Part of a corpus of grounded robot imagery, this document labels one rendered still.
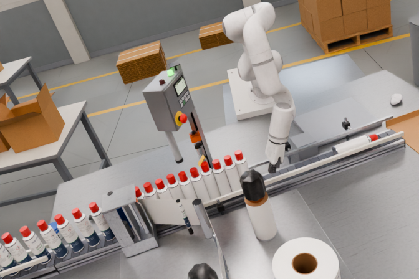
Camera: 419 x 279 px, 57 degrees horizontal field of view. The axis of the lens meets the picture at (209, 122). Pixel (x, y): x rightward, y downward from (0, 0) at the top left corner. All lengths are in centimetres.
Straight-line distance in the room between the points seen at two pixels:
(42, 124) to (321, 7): 325
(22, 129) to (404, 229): 252
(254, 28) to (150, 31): 565
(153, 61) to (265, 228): 432
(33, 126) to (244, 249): 199
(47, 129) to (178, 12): 436
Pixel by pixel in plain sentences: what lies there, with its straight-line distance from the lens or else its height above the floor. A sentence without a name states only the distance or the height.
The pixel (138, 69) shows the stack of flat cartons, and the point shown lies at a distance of 564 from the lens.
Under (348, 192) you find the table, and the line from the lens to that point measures 177.
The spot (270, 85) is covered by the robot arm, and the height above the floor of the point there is 134.
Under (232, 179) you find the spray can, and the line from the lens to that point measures 170.
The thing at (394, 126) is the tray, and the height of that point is 83.
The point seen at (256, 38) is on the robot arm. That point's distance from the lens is 152.
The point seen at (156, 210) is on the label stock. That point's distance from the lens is 167.
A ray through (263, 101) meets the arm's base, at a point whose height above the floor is 91.
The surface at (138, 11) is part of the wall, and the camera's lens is 704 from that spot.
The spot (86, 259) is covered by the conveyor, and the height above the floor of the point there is 85.
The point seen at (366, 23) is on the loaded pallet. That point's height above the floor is 22.
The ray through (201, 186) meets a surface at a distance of 169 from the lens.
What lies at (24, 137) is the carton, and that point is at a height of 89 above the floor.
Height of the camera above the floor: 206
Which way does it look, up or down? 30 degrees down
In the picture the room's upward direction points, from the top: 18 degrees counter-clockwise
